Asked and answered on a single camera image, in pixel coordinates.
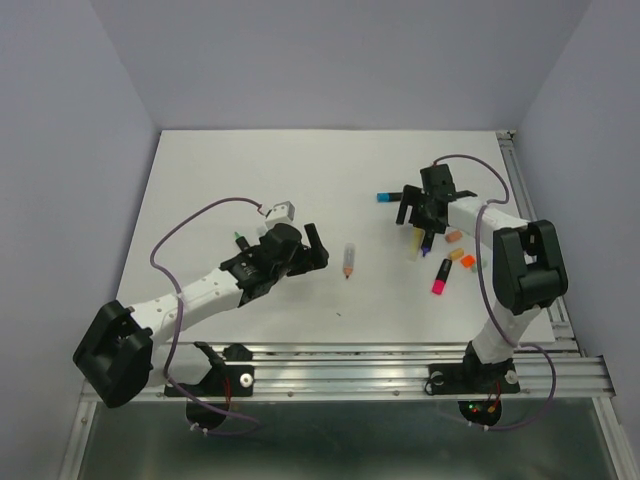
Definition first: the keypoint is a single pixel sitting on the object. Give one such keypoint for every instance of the purple highlighter black body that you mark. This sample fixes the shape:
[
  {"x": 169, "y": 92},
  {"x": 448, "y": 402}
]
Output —
[{"x": 427, "y": 243}]

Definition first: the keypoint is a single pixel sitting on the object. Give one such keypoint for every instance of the pink highlighter black body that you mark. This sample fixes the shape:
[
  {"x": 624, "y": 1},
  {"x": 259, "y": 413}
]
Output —
[{"x": 442, "y": 277}]

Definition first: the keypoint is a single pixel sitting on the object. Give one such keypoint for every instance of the aluminium front rail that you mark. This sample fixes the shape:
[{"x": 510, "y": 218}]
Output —
[{"x": 342, "y": 372}]

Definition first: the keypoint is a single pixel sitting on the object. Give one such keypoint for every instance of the peach pastel highlighter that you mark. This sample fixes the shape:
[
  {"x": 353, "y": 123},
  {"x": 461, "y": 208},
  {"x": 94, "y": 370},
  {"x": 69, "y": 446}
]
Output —
[{"x": 348, "y": 260}]

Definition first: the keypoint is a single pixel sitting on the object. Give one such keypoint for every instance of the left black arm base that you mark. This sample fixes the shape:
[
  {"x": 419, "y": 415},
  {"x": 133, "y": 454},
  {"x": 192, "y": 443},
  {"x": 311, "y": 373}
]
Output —
[{"x": 209, "y": 400}]

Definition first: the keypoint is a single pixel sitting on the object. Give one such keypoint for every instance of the aluminium right side rail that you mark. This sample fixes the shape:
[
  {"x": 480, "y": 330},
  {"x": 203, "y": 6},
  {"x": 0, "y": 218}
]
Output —
[{"x": 528, "y": 270}]

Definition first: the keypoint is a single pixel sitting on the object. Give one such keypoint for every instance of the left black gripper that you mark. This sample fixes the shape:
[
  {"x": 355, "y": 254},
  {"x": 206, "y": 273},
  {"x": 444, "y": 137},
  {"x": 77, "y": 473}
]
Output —
[{"x": 310, "y": 258}]

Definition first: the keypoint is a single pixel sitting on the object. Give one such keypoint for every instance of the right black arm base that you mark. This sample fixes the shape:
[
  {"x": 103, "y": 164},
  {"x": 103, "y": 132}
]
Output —
[{"x": 470, "y": 376}]

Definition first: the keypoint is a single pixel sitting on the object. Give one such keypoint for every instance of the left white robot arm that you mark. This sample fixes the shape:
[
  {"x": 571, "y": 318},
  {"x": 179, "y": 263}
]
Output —
[{"x": 116, "y": 354}]

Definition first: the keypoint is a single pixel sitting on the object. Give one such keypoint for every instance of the blue highlighter black body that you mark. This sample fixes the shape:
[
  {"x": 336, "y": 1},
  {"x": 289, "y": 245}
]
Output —
[{"x": 388, "y": 197}]

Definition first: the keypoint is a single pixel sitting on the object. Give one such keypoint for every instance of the green highlighter black body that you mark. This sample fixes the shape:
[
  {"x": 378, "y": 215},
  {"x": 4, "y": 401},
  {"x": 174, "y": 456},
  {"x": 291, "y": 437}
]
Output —
[{"x": 241, "y": 241}]

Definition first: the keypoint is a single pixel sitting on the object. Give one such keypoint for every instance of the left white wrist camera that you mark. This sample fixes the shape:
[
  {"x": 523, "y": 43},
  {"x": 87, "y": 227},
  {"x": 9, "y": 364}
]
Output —
[{"x": 281, "y": 213}]

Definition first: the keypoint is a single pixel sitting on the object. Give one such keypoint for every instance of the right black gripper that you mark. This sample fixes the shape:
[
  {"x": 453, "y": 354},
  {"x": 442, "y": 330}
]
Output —
[{"x": 411, "y": 196}]

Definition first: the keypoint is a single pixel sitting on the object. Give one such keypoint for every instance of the aluminium rail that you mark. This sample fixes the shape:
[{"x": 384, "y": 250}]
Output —
[
  {"x": 342, "y": 372},
  {"x": 528, "y": 270}
]

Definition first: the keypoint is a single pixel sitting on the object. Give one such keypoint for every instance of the yellow pastel highlighter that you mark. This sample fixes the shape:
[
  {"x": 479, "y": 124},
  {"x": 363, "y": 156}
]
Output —
[{"x": 415, "y": 247}]

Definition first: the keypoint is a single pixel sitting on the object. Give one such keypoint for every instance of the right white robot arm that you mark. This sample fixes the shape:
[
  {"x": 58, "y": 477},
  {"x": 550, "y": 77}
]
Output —
[{"x": 480, "y": 219}]

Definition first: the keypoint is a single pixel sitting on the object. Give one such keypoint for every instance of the orange pastel highlighter cap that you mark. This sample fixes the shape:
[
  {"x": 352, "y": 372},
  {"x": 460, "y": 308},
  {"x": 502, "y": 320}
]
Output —
[{"x": 453, "y": 236}]

